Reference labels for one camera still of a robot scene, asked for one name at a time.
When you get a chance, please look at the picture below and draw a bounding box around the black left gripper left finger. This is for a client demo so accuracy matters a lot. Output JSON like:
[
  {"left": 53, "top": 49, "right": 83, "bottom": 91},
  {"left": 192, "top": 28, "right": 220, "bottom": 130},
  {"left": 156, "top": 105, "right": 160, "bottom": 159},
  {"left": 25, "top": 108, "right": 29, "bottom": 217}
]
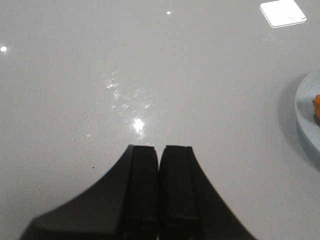
[{"left": 20, "top": 145, "right": 159, "bottom": 240}]

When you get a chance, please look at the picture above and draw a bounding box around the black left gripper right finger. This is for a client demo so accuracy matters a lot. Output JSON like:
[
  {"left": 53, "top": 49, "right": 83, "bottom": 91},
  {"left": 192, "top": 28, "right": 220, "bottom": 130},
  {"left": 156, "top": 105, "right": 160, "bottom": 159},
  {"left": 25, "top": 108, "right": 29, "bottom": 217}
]
[{"left": 159, "top": 145, "right": 255, "bottom": 240}]

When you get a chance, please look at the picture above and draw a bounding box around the light blue round plate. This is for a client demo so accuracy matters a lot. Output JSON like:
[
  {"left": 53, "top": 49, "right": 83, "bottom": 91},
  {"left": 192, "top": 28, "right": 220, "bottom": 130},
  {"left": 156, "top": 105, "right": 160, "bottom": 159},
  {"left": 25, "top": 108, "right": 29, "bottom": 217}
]
[{"left": 294, "top": 69, "right": 320, "bottom": 170}]

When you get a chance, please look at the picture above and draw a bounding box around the orange corn cob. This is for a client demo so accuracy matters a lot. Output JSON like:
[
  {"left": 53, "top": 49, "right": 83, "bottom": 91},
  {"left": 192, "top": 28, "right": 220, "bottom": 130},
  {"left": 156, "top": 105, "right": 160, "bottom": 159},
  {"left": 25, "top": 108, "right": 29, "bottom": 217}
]
[{"left": 312, "top": 94, "right": 320, "bottom": 119}]

